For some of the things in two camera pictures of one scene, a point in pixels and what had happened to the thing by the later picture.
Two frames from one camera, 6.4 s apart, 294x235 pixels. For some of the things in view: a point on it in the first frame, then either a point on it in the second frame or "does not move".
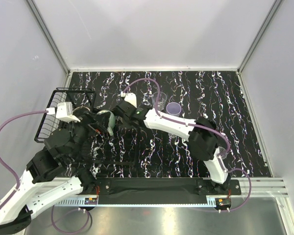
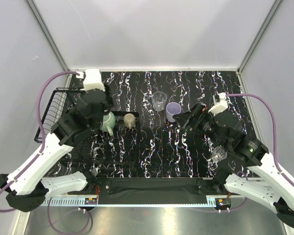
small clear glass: x=222 y=152 does not move
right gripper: x=123 y=119 to x=198 y=112
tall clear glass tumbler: x=162 y=99 does not move
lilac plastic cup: x=173 y=108 does not move
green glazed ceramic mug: x=111 y=120 does not move
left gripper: x=101 y=121 to x=108 y=103
